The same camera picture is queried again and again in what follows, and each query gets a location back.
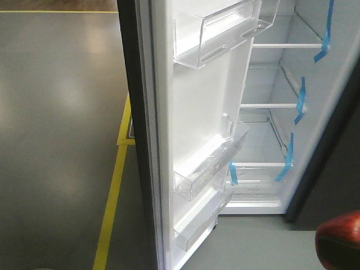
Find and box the red yellow apple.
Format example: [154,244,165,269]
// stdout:
[315,210,359,269]

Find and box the clear fridge crisper drawer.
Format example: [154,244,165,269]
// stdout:
[234,165,286,198]

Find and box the dark grey fridge body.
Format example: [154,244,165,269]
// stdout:
[221,1,359,219]

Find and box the middle clear door bin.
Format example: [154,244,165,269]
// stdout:
[174,120,250,201]

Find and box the clear door bin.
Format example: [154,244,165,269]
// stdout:
[174,183,234,251]
[173,0,280,69]
[174,120,250,201]

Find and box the dark floor sign white text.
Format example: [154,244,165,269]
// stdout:
[128,118,135,139]

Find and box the lower clear door bin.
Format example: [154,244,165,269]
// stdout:
[174,183,234,251]

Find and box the upper clear door bin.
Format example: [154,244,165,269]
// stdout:
[173,0,280,69]

